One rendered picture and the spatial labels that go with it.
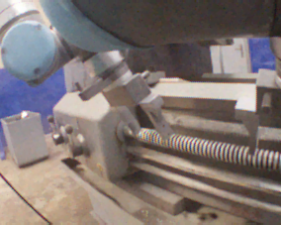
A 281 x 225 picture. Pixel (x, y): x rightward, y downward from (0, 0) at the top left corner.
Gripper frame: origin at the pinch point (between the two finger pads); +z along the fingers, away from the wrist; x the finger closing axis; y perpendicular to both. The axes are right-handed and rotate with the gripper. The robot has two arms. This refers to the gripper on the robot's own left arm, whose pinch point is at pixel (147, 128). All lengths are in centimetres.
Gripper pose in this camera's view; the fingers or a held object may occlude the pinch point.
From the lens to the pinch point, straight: 55.3
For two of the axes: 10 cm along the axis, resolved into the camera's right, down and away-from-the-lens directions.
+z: 5.1, 8.0, 3.0
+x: -5.1, 0.1, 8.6
